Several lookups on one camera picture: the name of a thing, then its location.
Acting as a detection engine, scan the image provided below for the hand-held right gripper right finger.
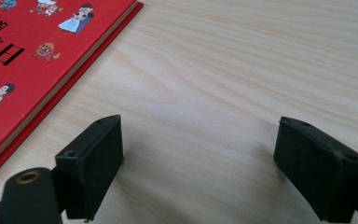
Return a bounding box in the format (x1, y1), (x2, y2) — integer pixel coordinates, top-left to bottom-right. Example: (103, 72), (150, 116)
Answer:
(273, 116), (358, 224)

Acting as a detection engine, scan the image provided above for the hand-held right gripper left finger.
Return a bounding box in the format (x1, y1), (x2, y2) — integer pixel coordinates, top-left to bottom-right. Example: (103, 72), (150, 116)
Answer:
(55, 114), (125, 222)

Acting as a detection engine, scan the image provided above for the red hardcover picture book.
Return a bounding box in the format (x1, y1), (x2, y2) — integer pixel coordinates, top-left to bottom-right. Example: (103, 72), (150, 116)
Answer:
(0, 0), (145, 189)

